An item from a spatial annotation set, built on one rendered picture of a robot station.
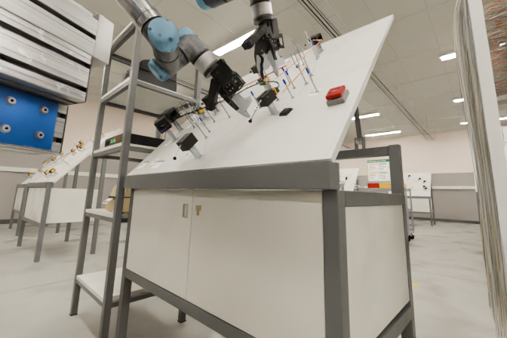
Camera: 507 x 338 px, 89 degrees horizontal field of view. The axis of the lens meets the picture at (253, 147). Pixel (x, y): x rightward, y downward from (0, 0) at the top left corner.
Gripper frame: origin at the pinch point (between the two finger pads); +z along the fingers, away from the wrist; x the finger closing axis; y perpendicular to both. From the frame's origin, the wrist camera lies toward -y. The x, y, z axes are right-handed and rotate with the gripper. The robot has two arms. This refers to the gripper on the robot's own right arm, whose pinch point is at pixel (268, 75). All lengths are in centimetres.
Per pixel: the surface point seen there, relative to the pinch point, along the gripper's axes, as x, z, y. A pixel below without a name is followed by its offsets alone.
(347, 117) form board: -34.1, 16.3, -4.3
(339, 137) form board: -36.6, 20.0, -12.0
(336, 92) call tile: -27.1, 9.7, 1.9
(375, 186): 193, 234, 404
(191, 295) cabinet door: 8, 70, -45
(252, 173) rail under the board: -16.1, 27.5, -26.0
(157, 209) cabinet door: 43, 48, -41
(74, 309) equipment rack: 119, 117, -90
